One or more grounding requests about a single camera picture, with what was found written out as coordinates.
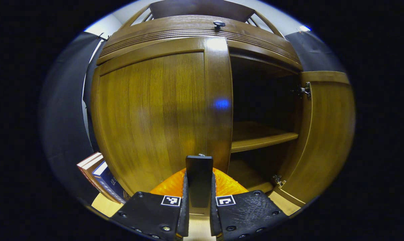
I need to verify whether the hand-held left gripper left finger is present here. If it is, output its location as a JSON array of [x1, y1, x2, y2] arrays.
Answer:
[[110, 167, 191, 241]]

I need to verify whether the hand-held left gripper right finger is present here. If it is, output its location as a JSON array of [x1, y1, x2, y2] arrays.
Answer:
[[210, 167, 290, 241]]

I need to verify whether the wooden inner shelf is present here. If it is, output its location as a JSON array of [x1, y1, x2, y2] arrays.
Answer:
[[231, 121, 300, 154]]

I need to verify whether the red and white book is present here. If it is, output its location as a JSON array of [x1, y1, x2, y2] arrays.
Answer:
[[77, 152, 122, 204]]

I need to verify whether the wooden shoe cabinet door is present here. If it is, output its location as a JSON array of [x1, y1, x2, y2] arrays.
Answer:
[[275, 71, 356, 207], [90, 36, 234, 215]]

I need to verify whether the wooden ribbed drawer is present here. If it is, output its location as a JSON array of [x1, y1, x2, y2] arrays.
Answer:
[[96, 15, 303, 71]]

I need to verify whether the metal door hinge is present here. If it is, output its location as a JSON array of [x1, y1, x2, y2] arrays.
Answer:
[[272, 174, 287, 189], [296, 82, 312, 99]]

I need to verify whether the wooden double-door shoe cabinet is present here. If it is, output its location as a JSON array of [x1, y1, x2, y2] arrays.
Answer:
[[90, 0, 356, 217]]

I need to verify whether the blue book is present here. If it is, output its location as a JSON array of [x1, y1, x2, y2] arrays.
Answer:
[[92, 160, 131, 203]]

